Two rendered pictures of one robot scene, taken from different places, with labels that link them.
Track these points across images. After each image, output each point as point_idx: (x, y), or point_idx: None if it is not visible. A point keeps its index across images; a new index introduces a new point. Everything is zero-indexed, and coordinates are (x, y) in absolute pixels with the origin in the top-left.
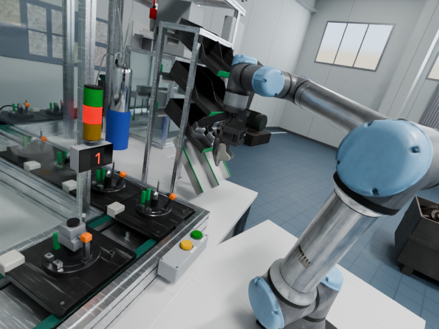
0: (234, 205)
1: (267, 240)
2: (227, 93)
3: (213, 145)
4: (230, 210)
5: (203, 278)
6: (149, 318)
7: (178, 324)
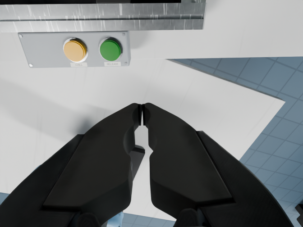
0: None
1: (223, 115)
2: None
3: (18, 188)
4: (286, 33)
5: (98, 74)
6: (8, 55)
7: (31, 83)
